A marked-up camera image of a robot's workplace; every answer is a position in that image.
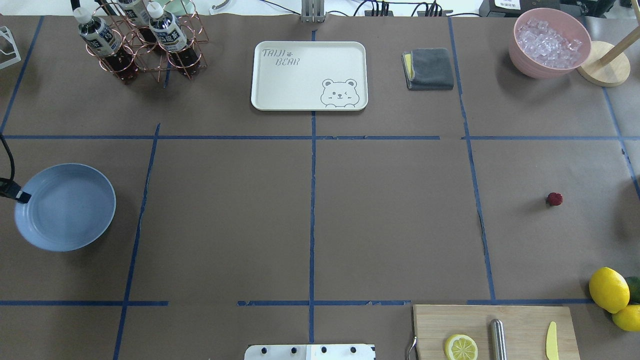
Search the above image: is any green lime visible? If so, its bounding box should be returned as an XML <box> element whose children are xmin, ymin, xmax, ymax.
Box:
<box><xmin>624</xmin><ymin>276</ymin><xmax>640</xmax><ymax>305</ymax></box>

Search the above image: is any yellow plastic knife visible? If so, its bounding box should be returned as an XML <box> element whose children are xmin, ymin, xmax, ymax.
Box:
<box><xmin>545</xmin><ymin>321</ymin><xmax>559</xmax><ymax>360</ymax></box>

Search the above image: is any copper wire bottle rack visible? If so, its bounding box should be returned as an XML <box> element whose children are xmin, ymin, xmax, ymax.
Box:
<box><xmin>74</xmin><ymin>0</ymin><xmax>209</xmax><ymax>80</ymax></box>

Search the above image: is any tea bottle one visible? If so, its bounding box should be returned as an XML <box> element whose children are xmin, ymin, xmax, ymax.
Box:
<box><xmin>72</xmin><ymin>7</ymin><xmax>138</xmax><ymax>84</ymax></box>

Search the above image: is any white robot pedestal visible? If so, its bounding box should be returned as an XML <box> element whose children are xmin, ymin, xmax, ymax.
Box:
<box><xmin>244</xmin><ymin>343</ymin><xmax>377</xmax><ymax>360</ymax></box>

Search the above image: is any tea bottle two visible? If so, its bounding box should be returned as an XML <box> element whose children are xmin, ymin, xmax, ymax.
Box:
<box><xmin>146</xmin><ymin>1</ymin><xmax>201</xmax><ymax>77</ymax></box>

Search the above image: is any yellow lemon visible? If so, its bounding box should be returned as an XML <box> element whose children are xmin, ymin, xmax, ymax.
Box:
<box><xmin>588</xmin><ymin>266</ymin><xmax>631</xmax><ymax>314</ymax></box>
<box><xmin>611</xmin><ymin>304</ymin><xmax>640</xmax><ymax>332</ymax></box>

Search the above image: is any wooden stand with base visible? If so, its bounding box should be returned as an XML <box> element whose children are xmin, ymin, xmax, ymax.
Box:
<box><xmin>577</xmin><ymin>26</ymin><xmax>640</xmax><ymax>87</ymax></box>

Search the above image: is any aluminium frame post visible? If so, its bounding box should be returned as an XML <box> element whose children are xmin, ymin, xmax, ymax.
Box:
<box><xmin>301</xmin><ymin>0</ymin><xmax>326</xmax><ymax>23</ymax></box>

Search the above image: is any red strawberry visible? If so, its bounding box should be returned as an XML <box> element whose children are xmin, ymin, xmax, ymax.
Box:
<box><xmin>545</xmin><ymin>192</ymin><xmax>563</xmax><ymax>207</ymax></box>

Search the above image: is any yellow lemon lower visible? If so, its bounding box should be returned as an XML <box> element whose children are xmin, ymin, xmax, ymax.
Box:
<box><xmin>611</xmin><ymin>304</ymin><xmax>640</xmax><ymax>332</ymax></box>

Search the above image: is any white cup rack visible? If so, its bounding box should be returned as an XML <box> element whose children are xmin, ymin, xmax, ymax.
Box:
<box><xmin>0</xmin><ymin>26</ymin><xmax>22</xmax><ymax>69</ymax></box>

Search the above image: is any cream bear tray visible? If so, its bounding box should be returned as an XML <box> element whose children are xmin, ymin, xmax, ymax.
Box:
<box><xmin>250</xmin><ymin>41</ymin><xmax>369</xmax><ymax>112</ymax></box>

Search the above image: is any tea bottle three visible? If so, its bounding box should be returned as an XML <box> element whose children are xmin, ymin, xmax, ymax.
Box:
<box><xmin>116</xmin><ymin>0</ymin><xmax>163</xmax><ymax>54</ymax></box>

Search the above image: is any lemon half slice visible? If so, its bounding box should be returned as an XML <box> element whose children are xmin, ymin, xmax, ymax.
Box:
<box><xmin>443</xmin><ymin>333</ymin><xmax>479</xmax><ymax>360</ymax></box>

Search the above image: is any blue plate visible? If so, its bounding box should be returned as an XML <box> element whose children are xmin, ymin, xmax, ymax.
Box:
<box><xmin>14</xmin><ymin>162</ymin><xmax>117</xmax><ymax>252</ymax></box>

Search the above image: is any yellow lemon upper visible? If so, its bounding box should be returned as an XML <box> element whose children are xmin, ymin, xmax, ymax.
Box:
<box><xmin>588</xmin><ymin>266</ymin><xmax>631</xmax><ymax>314</ymax></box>

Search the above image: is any wooden cutting board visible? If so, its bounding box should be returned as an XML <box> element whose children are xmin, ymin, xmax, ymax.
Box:
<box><xmin>413</xmin><ymin>304</ymin><xmax>582</xmax><ymax>360</ymax></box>

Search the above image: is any green bowl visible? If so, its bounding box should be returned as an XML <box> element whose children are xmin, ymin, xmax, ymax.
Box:
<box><xmin>157</xmin><ymin>0</ymin><xmax>197</xmax><ymax>16</ymax></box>

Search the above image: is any pink bowl of ice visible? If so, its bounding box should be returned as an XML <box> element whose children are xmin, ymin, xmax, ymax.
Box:
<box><xmin>509</xmin><ymin>7</ymin><xmax>592</xmax><ymax>79</ymax></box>

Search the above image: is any grey folded cloth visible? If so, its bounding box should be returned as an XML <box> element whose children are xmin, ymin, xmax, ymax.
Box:
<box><xmin>401</xmin><ymin>48</ymin><xmax>454</xmax><ymax>91</ymax></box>

